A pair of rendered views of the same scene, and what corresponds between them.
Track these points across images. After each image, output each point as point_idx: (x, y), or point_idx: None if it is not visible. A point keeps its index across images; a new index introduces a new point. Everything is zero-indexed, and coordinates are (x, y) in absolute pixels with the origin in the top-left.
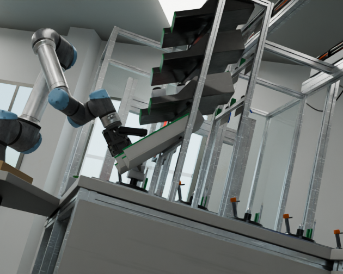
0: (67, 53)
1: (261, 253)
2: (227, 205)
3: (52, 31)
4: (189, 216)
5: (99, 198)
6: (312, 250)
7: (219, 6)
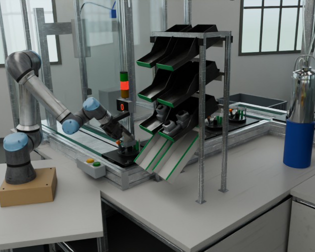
0: (37, 64)
1: (266, 214)
2: (226, 177)
3: (24, 58)
4: (238, 224)
5: (199, 249)
6: (283, 196)
7: (203, 53)
